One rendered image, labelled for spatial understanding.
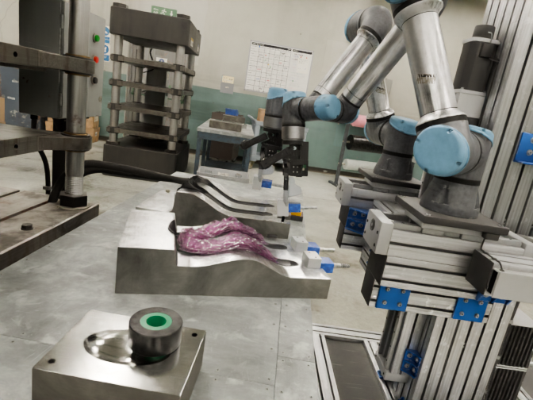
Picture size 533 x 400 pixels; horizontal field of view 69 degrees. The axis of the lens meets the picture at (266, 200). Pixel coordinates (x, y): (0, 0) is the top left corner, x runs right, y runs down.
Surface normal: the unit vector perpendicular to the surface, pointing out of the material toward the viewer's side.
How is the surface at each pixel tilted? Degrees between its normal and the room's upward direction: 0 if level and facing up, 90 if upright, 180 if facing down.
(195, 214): 90
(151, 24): 90
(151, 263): 90
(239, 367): 0
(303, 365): 0
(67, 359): 0
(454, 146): 97
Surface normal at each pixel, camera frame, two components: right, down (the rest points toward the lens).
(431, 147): -0.66, 0.21
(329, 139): 0.06, 0.26
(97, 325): 0.15, -0.96
